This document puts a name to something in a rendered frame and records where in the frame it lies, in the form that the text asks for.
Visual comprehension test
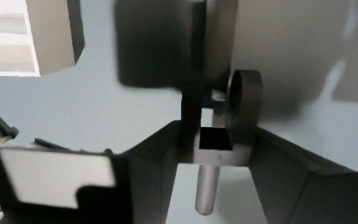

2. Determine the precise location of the grey clevis fork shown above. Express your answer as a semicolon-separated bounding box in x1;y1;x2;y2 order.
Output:
179;66;263;216

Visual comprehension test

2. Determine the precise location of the dark grey rectangular bar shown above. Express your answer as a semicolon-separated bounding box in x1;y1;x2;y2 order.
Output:
200;0;239;101

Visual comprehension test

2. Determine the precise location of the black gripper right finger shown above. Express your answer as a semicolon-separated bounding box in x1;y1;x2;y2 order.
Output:
248;126;358;224

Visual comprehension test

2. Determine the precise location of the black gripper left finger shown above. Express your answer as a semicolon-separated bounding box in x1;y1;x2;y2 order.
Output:
0;120;181;224

